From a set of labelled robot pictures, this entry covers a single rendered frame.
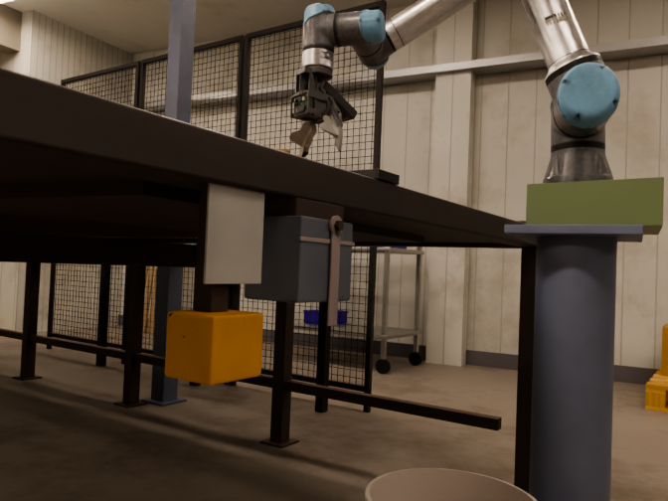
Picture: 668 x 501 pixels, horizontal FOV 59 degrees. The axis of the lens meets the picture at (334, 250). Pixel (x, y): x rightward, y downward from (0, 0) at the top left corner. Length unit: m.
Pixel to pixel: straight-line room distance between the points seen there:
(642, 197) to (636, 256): 3.56
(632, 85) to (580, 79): 3.81
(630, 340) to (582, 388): 3.54
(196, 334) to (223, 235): 0.12
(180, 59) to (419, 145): 2.56
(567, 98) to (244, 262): 0.79
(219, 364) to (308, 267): 0.20
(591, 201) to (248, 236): 0.81
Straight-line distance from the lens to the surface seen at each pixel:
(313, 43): 1.45
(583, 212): 1.35
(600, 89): 1.31
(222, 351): 0.70
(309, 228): 0.82
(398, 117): 5.44
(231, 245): 0.74
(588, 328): 1.38
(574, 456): 1.42
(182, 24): 3.49
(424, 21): 1.56
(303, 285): 0.81
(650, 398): 4.01
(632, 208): 1.34
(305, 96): 1.40
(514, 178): 5.04
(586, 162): 1.41
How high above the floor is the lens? 0.76
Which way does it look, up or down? 2 degrees up
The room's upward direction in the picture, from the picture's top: 2 degrees clockwise
